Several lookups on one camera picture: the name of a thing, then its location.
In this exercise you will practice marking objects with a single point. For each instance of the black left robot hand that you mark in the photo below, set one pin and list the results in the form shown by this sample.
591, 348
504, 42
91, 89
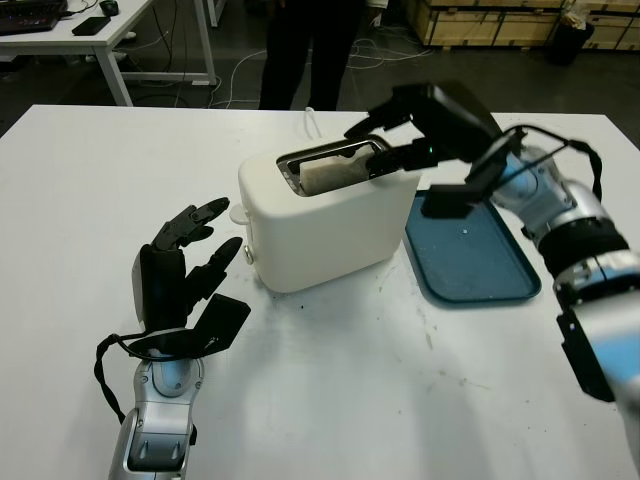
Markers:
160, 285

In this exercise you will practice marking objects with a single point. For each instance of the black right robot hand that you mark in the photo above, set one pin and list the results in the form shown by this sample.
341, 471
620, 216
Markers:
450, 125

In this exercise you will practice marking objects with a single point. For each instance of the white bread slice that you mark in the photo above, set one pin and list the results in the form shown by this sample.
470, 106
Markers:
335, 172

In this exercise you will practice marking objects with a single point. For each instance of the silver toaster dial knob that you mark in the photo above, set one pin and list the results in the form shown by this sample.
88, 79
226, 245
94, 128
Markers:
249, 255

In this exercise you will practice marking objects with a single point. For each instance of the blue plastic tray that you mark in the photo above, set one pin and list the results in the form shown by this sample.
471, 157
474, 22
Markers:
470, 255

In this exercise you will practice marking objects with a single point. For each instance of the white two-slot toaster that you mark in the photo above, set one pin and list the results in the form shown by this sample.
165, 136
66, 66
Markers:
330, 235

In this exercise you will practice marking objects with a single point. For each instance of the wooden shipping crate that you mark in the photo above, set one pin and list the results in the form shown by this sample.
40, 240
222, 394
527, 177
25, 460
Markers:
615, 27
480, 25

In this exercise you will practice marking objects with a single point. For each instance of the black waste bin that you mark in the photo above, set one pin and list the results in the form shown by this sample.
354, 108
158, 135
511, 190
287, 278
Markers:
570, 42

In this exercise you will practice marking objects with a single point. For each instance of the person in cream jacket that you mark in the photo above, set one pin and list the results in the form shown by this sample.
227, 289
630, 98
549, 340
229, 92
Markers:
305, 55

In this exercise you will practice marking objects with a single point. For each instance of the white office desk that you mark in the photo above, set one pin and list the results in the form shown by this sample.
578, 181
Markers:
120, 30

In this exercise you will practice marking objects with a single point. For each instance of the black smartphone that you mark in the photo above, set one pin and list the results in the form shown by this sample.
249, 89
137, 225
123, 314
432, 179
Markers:
91, 26

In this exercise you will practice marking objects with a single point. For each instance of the black computer mouse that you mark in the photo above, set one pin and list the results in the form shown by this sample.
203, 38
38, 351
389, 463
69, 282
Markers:
108, 6

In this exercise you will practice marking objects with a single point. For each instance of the black laptop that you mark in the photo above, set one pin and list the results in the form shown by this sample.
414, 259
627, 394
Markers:
27, 17

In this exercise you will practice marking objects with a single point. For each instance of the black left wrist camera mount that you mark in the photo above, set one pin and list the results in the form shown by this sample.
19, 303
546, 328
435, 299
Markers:
220, 320

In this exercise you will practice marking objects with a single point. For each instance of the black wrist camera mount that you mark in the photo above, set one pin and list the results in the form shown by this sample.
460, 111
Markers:
450, 202
220, 320

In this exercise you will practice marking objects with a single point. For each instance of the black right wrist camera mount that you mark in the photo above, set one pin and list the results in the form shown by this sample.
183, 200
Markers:
450, 202

